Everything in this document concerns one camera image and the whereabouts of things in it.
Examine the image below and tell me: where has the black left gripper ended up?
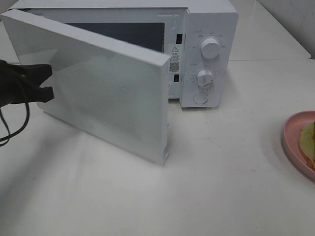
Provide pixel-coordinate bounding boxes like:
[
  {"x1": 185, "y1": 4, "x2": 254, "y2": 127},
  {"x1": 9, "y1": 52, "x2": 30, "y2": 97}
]
[{"x1": 0, "y1": 60, "x2": 54, "y2": 107}]

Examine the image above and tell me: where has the white microwave door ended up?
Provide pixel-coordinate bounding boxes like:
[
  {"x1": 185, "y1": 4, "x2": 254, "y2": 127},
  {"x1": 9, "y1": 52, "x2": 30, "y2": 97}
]
[{"x1": 1, "y1": 10, "x2": 170, "y2": 164}]

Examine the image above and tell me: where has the round white door button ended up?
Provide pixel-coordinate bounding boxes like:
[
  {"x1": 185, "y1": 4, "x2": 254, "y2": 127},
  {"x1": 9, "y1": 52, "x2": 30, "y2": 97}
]
[{"x1": 193, "y1": 92, "x2": 208, "y2": 104}]

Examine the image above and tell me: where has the white timer knob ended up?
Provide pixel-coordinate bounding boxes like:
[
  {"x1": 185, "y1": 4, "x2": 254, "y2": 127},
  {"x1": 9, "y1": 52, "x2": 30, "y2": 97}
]
[{"x1": 196, "y1": 70, "x2": 214, "y2": 88}]

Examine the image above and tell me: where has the pink round plate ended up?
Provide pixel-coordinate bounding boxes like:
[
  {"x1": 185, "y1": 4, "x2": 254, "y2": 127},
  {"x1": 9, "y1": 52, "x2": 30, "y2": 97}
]
[{"x1": 282, "y1": 111, "x2": 315, "y2": 182}]

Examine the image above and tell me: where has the white bread sandwich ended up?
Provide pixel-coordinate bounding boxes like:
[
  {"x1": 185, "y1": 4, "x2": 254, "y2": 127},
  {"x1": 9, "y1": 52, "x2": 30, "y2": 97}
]
[{"x1": 299, "y1": 122, "x2": 315, "y2": 171}]

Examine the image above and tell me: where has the white warning label sticker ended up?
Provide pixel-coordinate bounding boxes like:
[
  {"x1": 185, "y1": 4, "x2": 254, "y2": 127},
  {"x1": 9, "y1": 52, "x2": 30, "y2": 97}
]
[{"x1": 169, "y1": 44, "x2": 183, "y2": 73}]

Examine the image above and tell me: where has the white microwave oven body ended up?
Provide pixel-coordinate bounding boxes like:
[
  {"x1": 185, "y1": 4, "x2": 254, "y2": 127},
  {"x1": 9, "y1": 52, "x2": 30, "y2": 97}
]
[{"x1": 2, "y1": 0, "x2": 239, "y2": 108}]

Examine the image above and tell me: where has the upper white power knob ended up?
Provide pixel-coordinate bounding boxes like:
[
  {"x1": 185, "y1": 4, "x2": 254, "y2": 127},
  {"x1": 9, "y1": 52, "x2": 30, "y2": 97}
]
[{"x1": 200, "y1": 36, "x2": 221, "y2": 59}]

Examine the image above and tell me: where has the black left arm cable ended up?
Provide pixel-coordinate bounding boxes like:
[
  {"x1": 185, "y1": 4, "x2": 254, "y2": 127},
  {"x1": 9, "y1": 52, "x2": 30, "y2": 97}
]
[{"x1": 0, "y1": 64, "x2": 32, "y2": 146}]

